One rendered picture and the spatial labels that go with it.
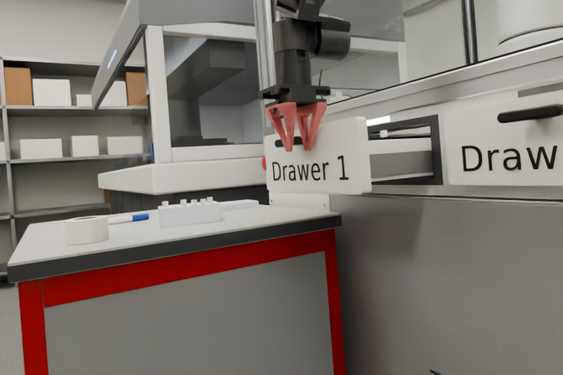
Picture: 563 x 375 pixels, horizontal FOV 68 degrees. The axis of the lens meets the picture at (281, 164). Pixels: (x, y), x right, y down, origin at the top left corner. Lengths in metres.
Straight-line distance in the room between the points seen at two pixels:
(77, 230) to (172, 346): 0.25
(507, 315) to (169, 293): 0.52
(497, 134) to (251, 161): 1.06
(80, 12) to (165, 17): 3.60
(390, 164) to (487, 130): 0.14
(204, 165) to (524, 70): 1.09
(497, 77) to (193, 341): 0.63
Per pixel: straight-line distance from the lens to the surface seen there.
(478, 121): 0.64
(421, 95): 0.73
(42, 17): 5.03
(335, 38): 0.70
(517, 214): 0.64
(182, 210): 0.87
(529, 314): 0.67
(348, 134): 0.60
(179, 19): 1.55
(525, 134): 0.60
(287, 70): 0.65
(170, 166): 1.44
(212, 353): 0.81
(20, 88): 4.37
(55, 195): 4.75
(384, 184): 0.79
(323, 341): 0.92
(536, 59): 0.62
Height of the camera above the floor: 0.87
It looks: level
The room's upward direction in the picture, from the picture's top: 4 degrees counter-clockwise
